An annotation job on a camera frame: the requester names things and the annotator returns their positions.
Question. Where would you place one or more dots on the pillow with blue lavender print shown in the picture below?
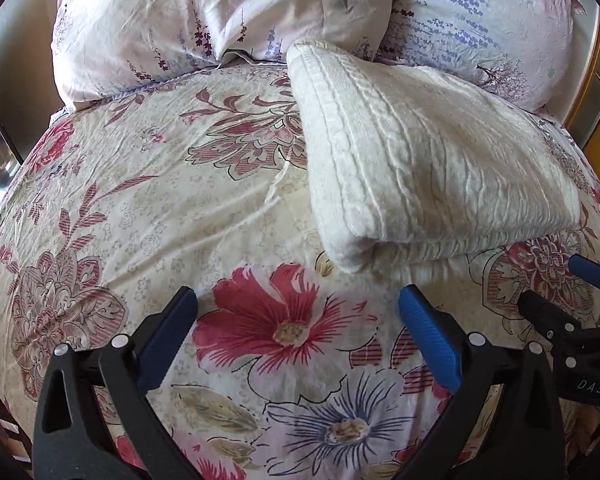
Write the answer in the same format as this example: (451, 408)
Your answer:
(485, 25)

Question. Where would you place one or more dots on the white pillow with purple flowers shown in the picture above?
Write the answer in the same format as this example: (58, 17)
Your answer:
(190, 5)

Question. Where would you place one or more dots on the floral bed sheet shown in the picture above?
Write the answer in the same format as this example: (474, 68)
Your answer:
(155, 220)

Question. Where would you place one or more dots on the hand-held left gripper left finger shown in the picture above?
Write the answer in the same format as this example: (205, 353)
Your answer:
(162, 340)

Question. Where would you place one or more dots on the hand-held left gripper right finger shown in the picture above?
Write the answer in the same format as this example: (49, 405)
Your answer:
(430, 340)

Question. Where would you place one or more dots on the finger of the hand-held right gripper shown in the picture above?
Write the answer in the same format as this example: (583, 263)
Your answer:
(547, 315)
(592, 271)

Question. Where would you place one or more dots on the wooden headboard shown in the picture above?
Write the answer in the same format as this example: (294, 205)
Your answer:
(592, 85)

